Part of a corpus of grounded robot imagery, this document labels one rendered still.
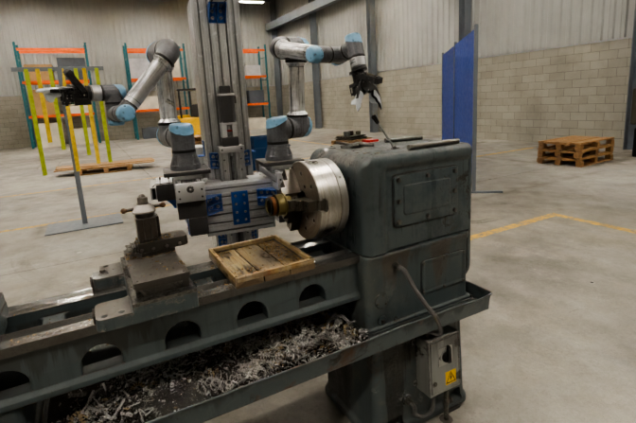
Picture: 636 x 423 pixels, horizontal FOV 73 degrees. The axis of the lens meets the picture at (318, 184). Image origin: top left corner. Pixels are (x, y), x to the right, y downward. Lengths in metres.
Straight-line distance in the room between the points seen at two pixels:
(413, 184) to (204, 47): 1.33
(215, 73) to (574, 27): 11.03
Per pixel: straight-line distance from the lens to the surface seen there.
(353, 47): 1.99
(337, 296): 1.72
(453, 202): 1.91
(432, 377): 2.06
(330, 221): 1.61
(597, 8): 12.48
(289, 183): 1.69
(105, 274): 1.71
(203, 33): 2.44
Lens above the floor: 1.47
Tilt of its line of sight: 11 degrees down
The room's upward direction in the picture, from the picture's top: 3 degrees counter-clockwise
